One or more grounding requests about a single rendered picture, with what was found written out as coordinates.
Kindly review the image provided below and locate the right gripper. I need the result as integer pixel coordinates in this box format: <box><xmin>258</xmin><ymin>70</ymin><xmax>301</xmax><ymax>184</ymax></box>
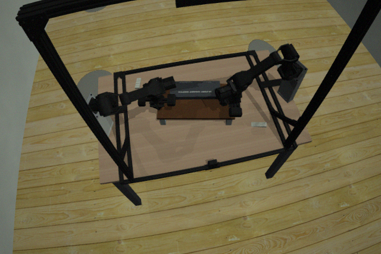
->
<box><xmin>228</xmin><ymin>94</ymin><xmax>242</xmax><ymax>117</ymax></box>

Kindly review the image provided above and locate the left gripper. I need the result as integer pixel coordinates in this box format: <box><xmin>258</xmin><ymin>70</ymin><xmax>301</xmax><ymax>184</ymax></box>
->
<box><xmin>138</xmin><ymin>94</ymin><xmax>176</xmax><ymax>110</ymax></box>

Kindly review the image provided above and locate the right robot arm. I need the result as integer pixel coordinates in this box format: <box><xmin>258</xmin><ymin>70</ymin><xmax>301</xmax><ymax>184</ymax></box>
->
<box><xmin>215</xmin><ymin>43</ymin><xmax>303</xmax><ymax>106</ymax></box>

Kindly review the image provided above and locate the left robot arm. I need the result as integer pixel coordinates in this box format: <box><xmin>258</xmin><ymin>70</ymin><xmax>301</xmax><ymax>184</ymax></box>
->
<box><xmin>88</xmin><ymin>76</ymin><xmax>176</xmax><ymax>117</ymax></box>

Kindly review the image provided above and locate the brown wooden stand with grey legs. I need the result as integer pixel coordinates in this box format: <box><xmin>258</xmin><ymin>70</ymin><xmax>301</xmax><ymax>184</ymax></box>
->
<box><xmin>157</xmin><ymin>99</ymin><xmax>235</xmax><ymax>125</ymax></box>

